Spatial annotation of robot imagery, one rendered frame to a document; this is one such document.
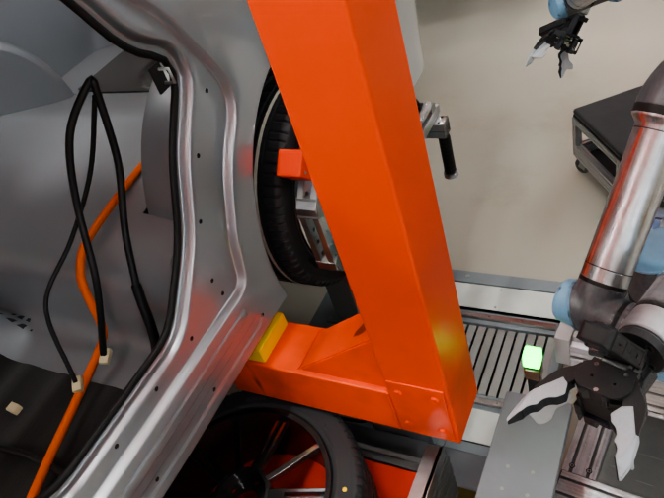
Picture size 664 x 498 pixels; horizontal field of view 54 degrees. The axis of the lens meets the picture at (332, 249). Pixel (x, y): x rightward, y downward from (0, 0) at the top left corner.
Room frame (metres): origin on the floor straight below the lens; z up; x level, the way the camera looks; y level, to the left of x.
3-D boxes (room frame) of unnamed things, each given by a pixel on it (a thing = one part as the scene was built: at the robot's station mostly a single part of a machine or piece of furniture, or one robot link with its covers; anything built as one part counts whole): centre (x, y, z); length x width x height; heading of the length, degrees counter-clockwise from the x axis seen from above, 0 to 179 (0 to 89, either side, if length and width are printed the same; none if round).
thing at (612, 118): (2.10, -1.35, 0.17); 0.43 x 0.36 x 0.34; 178
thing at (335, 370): (1.20, 0.15, 0.69); 0.52 x 0.17 x 0.35; 52
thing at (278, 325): (1.30, 0.28, 0.70); 0.14 x 0.14 x 0.05; 52
